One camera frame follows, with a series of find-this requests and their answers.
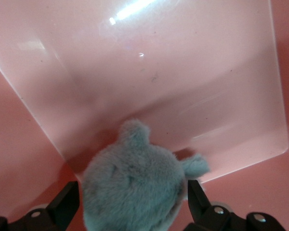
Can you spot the pink plastic box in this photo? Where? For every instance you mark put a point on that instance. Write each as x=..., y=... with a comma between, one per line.
x=159, y=72

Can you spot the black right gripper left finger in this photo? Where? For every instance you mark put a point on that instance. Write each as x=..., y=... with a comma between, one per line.
x=55, y=211

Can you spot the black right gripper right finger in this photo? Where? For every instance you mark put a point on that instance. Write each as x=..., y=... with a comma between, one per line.
x=207, y=211

